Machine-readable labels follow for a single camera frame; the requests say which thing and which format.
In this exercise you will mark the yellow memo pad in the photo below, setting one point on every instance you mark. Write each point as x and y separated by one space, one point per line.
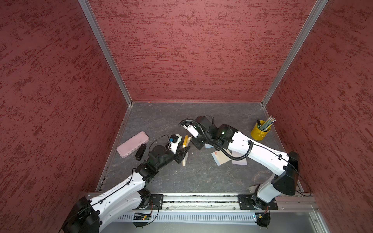
186 147

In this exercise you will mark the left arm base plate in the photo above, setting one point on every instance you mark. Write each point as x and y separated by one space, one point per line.
152 201

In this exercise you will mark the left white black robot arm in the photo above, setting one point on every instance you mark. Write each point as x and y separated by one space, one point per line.
93 215

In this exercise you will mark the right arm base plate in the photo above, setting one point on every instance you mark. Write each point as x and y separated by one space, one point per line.
247 202

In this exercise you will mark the bundle of pencils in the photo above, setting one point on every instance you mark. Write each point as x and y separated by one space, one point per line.
265 125

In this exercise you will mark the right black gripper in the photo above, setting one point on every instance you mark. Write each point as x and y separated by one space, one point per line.
199 144

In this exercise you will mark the pink pencil case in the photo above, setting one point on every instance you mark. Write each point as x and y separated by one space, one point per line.
132 144

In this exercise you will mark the torn blue page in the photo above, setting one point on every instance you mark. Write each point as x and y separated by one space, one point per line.
220 158

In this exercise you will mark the yellow pen cup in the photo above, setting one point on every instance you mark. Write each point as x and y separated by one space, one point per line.
257 134

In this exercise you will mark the small black device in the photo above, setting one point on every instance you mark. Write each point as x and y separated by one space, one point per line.
140 152

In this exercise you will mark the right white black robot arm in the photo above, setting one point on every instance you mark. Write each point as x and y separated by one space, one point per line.
237 146

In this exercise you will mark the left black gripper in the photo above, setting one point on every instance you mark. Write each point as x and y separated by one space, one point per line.
183 152

